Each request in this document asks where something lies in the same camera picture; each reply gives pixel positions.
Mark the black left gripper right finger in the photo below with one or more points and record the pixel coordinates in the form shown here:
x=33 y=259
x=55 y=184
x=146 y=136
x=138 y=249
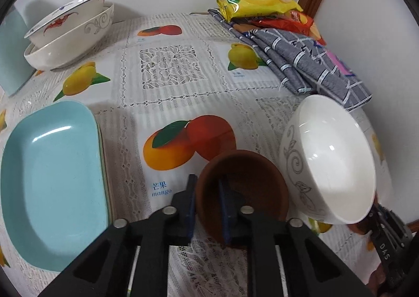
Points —
x=231 y=202

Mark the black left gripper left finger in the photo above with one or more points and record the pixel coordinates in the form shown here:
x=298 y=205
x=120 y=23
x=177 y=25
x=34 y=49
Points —
x=184 y=202

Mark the brown clay bowl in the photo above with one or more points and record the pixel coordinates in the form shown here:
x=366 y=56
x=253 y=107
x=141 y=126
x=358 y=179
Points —
x=256 y=180
x=361 y=228

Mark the white rice bowl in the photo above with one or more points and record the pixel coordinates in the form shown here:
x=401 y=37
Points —
x=327 y=163

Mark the blue square plate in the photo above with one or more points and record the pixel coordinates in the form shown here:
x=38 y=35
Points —
x=53 y=196

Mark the green square plate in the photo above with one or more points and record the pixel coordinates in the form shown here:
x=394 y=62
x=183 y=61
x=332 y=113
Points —
x=107 y=183

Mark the right human hand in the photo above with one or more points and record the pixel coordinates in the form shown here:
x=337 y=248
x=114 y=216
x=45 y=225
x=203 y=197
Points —
x=377 y=278

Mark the fruit print tablecloth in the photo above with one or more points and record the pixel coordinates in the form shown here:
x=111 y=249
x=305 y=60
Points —
x=155 y=81

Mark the grey checked cloth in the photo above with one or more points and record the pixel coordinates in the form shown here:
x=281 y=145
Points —
x=303 y=65

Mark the large white porcelain bowl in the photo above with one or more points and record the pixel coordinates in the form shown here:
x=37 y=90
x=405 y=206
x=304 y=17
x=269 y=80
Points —
x=72 y=45

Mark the light blue thermos jug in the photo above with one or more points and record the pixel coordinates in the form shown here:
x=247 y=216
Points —
x=15 y=71

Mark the red chips bag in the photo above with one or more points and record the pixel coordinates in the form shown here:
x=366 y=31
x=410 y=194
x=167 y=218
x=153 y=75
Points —
x=292 y=21

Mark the yellow chips bag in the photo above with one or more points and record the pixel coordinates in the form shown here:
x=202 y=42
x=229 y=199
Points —
x=255 y=8

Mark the blue patterned porcelain bowl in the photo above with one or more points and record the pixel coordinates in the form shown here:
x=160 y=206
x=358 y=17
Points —
x=62 y=20

